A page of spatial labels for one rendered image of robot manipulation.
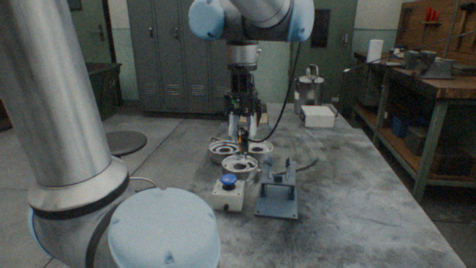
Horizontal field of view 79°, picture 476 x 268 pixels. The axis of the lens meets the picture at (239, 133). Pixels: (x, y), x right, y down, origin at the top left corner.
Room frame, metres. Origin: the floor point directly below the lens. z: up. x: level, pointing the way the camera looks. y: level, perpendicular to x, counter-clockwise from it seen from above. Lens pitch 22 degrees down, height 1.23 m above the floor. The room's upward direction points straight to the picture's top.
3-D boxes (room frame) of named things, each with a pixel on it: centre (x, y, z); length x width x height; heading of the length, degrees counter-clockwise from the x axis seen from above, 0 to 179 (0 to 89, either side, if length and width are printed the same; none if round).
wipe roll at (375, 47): (2.76, -1.25, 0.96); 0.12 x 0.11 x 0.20; 83
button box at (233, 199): (0.61, 0.03, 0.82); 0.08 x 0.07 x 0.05; 173
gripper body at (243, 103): (0.69, -0.01, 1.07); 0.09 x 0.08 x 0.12; 170
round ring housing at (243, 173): (0.75, 0.00, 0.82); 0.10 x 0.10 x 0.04
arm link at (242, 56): (0.69, -0.01, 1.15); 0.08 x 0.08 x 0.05
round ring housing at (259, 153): (0.87, -0.06, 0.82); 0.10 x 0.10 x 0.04
